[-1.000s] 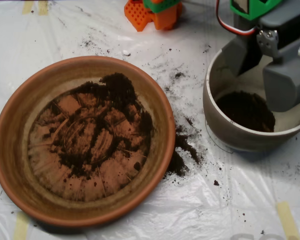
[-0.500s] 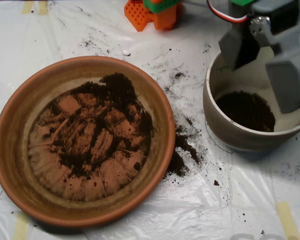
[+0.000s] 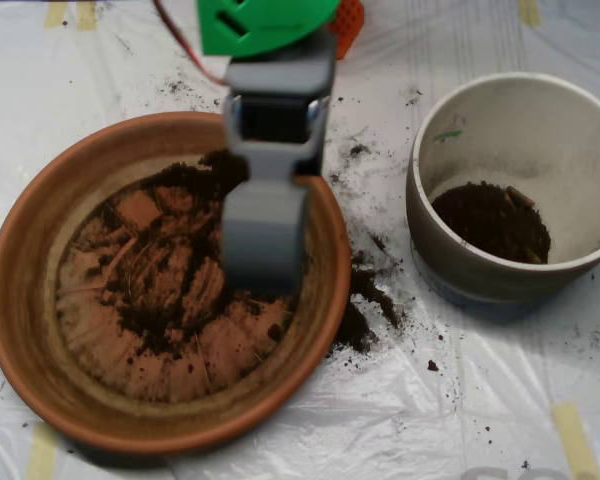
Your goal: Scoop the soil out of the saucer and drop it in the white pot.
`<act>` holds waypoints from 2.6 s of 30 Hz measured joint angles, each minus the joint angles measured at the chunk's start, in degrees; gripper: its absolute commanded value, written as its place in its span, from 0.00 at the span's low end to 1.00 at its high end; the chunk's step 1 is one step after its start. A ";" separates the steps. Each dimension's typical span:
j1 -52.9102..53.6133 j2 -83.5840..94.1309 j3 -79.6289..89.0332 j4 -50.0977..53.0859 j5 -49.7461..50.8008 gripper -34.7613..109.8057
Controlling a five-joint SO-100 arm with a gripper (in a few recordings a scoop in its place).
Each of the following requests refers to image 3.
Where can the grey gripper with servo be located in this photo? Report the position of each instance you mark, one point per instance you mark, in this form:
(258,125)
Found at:
(272,117)

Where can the dark soil pile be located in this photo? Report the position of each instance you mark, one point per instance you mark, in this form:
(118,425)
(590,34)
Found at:
(150,320)

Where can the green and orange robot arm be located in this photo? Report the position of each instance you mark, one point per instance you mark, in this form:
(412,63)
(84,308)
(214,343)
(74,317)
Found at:
(260,25)

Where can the spilled dark soil heap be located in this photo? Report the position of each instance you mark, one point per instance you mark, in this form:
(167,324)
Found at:
(357,320)

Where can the white ceramic pot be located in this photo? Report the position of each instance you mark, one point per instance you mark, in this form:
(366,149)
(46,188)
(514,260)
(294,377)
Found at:
(480,285)

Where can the terracotta clay saucer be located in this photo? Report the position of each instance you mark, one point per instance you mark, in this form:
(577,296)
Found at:
(30,300)

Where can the white plastic cover sheet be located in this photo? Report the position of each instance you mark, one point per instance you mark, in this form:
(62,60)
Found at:
(430,425)

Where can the beige masking tape strip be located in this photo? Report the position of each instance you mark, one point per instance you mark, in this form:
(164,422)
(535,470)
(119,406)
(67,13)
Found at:
(529,12)
(55,15)
(86,17)
(42,455)
(575,440)

